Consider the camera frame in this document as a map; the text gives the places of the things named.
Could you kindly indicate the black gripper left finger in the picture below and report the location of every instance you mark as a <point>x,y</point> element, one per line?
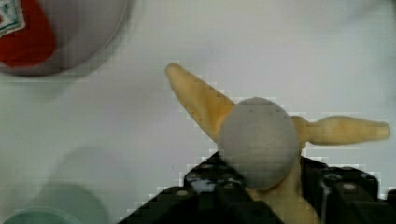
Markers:
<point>212,193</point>

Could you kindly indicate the red ketchup bottle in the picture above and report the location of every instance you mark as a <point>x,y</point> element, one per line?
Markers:
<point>26,35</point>

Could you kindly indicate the grey round plate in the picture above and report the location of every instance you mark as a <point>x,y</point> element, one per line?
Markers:
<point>82,28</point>

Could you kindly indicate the peeled toy banana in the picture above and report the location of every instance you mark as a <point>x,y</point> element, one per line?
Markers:
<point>263,143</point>

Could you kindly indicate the green mug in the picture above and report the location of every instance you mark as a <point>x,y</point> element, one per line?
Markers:
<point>41,216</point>

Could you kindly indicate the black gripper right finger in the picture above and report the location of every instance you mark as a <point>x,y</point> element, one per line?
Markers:
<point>345,195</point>

